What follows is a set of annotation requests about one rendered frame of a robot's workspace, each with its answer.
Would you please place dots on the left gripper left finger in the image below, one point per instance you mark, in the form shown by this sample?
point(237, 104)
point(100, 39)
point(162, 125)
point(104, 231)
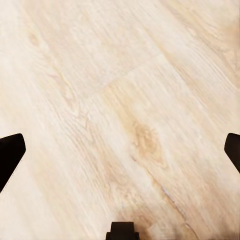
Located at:
point(12, 149)

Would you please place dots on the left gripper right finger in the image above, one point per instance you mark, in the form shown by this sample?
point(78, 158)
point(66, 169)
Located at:
point(232, 149)

